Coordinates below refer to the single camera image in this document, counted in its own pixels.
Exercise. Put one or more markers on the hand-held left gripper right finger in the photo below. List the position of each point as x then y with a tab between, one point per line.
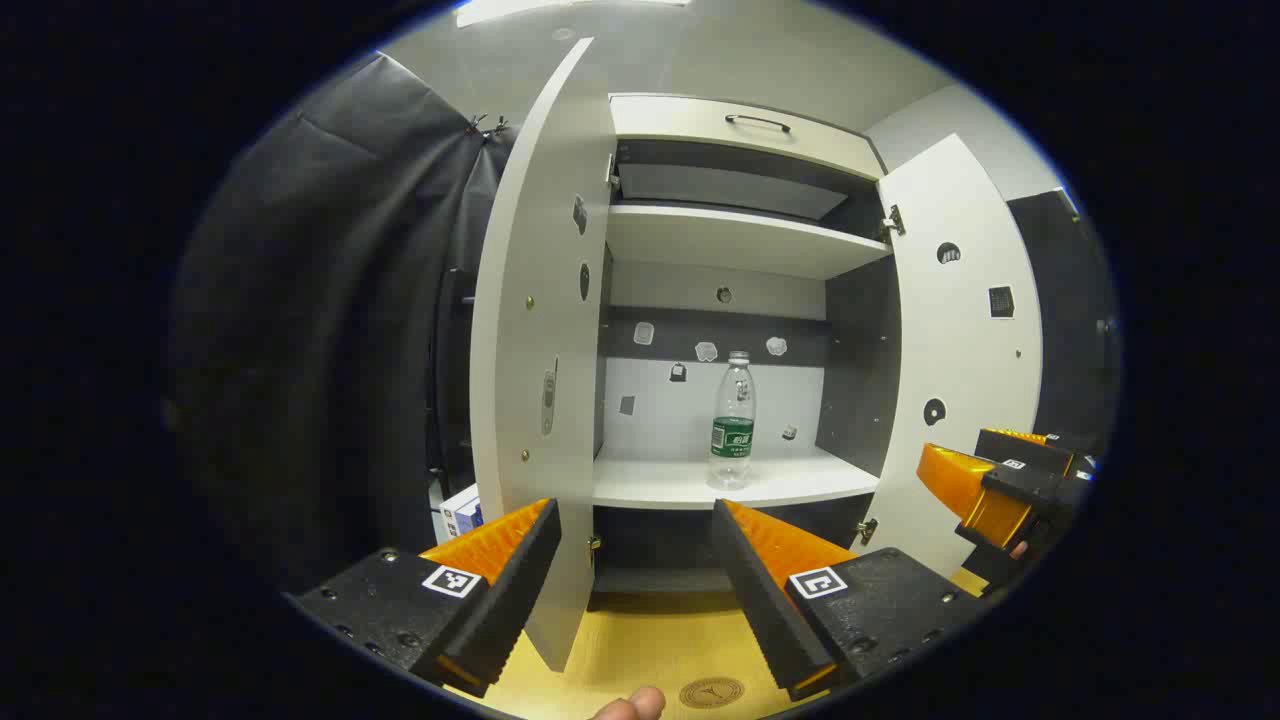
760	600

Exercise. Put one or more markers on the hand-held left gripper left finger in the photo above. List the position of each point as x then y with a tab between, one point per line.
510	590

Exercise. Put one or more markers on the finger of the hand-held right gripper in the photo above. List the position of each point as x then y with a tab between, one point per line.
1030	450
960	485

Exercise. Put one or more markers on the round brown coaster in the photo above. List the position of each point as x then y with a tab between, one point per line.
712	693

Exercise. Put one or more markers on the white cabinet door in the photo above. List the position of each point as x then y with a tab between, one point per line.
960	350
530	350

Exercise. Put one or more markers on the clear plastic bottle green label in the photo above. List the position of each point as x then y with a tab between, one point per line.
733	440

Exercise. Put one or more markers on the white and grey cabinet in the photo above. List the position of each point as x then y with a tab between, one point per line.
730	240

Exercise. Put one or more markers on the white cabinet drawer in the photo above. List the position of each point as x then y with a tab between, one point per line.
690	125

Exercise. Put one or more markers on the small white blue box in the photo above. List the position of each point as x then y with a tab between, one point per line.
462	515

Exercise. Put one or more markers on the ceiling light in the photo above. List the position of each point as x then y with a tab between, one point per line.
560	8

